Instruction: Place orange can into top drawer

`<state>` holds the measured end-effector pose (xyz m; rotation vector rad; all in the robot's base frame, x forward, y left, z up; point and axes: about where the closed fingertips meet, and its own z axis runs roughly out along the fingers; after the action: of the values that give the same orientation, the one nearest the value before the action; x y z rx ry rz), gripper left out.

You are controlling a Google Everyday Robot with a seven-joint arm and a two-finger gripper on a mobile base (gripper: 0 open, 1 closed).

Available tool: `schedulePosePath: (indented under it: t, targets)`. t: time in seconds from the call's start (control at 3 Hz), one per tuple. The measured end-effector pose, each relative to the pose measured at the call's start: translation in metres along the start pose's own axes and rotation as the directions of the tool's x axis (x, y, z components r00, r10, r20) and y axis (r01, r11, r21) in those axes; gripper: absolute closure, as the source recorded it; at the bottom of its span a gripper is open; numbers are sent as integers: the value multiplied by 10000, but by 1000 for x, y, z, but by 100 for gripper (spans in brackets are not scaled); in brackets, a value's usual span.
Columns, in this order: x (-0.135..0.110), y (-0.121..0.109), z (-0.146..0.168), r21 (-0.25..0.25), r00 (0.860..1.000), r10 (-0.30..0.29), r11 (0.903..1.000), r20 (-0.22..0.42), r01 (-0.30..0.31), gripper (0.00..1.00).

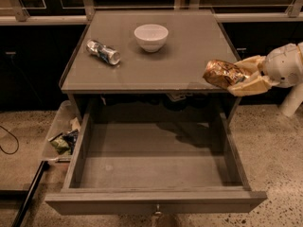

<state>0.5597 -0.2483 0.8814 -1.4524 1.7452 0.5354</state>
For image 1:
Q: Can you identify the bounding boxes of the grey cabinet with glass top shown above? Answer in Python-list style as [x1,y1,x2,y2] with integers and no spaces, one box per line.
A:
[60,9,240,109]

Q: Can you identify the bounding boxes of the clear plastic bin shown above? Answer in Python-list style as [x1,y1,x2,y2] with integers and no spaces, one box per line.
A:
[42,100,80,163]

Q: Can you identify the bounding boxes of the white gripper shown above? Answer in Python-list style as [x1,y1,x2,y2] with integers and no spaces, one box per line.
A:
[227,43,303,96]

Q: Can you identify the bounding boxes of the orange gold soda can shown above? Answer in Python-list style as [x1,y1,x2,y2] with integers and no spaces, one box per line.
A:
[203,60,252,89]

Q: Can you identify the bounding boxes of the black cable on floor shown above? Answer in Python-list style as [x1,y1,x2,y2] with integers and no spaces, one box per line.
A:
[0,125,20,155]

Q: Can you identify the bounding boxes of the black floor rail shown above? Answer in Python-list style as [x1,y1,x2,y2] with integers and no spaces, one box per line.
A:
[11,161,49,227]

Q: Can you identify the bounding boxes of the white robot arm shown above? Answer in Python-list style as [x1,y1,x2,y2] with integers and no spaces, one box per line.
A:
[227,43,303,96]

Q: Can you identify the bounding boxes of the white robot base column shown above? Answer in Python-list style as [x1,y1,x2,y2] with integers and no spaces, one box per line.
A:
[279,83,303,117]

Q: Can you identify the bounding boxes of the green snack bag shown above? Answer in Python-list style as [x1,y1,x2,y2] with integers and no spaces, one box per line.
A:
[48,130,79,155]

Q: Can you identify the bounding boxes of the silver blue soda can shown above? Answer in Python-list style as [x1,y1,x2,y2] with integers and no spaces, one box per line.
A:
[86,40,120,65]

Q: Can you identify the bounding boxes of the open grey top drawer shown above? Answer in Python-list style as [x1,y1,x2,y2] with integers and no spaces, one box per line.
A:
[45,99,267,215]

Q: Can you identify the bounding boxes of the white ceramic bowl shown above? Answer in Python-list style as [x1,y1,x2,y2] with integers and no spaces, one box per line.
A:
[134,24,169,52]

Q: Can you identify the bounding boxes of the metal drawer pull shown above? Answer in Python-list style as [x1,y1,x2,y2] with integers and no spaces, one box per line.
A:
[153,204,162,216]

